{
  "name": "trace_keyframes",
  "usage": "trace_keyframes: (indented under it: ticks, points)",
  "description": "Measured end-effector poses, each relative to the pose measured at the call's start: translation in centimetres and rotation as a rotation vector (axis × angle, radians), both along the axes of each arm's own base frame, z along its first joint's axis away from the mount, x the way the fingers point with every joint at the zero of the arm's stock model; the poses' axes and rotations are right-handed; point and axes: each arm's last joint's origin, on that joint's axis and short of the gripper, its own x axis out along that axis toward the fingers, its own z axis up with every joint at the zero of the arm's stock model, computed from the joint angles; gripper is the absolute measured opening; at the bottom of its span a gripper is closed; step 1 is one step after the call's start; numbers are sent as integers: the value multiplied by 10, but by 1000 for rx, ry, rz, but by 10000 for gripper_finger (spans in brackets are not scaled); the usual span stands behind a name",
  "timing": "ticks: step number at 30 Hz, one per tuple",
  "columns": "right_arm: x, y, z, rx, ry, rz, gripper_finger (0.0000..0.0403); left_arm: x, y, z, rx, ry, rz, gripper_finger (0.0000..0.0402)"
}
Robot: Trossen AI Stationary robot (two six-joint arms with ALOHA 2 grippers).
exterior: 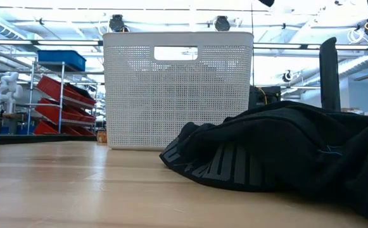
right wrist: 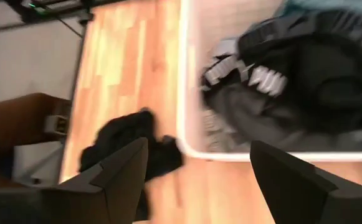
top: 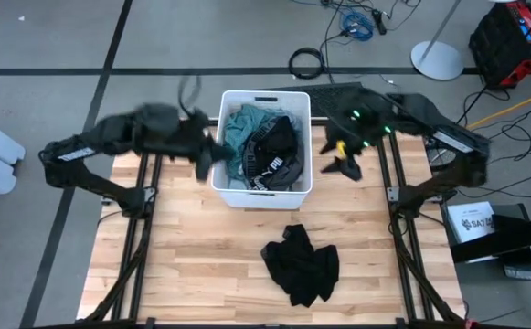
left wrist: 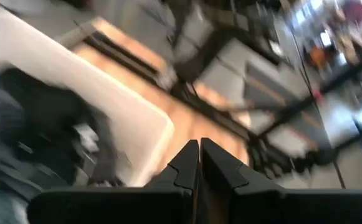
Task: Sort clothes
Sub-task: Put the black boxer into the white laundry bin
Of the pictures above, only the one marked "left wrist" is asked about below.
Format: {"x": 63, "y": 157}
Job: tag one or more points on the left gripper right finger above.
{"x": 221, "y": 168}

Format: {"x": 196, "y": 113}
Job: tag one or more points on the black metal table frame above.
{"x": 218, "y": 102}

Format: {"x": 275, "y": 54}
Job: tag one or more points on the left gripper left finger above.
{"x": 180, "y": 168}

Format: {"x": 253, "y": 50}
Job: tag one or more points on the white perforated laundry basket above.
{"x": 74, "y": 84}

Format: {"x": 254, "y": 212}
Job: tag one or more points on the black garment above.
{"x": 43, "y": 118}

